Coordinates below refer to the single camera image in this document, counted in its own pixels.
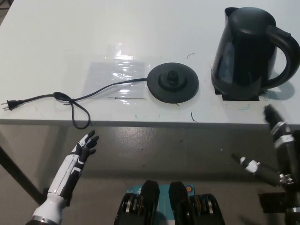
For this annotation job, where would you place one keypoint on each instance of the clear plastic sheet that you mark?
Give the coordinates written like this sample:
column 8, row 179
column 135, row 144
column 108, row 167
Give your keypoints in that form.
column 103, row 75

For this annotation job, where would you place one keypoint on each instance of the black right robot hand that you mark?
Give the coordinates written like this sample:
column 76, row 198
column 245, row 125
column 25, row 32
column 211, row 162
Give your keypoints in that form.
column 287, row 150

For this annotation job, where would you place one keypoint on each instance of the black table leg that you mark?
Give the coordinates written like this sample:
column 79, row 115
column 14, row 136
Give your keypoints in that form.
column 272, row 202
column 18, row 171

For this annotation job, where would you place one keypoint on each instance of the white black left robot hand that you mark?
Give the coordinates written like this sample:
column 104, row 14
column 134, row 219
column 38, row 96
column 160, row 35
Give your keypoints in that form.
column 77, row 159

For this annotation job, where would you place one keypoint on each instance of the black tape patch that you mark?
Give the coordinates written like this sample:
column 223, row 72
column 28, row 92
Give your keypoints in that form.
column 232, row 98

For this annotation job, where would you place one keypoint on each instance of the black round kettle base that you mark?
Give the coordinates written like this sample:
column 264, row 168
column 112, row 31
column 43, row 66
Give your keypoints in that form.
column 164, row 92

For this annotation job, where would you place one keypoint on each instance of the black electric kettle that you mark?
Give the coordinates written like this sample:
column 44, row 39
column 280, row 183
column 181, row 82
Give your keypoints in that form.
column 239, row 47

